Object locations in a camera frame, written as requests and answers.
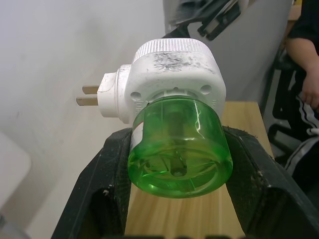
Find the white mosquito repellent heater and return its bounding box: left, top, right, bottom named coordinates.
left=76, top=37, right=227, bottom=127

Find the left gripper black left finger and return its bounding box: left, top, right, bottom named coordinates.
left=51, top=127, right=133, bottom=239

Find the bystander bare hand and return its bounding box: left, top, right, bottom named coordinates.
left=302, top=72, right=319, bottom=112

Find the bystander in black clothes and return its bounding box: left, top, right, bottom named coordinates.
left=284, top=0, right=319, bottom=200

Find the green liquid repellent bottle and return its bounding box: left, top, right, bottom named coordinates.
left=127, top=96, right=234, bottom=199

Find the black chair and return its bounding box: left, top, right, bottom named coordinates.
left=259, top=46, right=304, bottom=162

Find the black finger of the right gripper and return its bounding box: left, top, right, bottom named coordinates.
left=197, top=0, right=242, bottom=41
left=161, top=22, right=193, bottom=39

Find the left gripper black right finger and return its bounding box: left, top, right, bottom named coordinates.
left=222, top=125, right=319, bottom=239

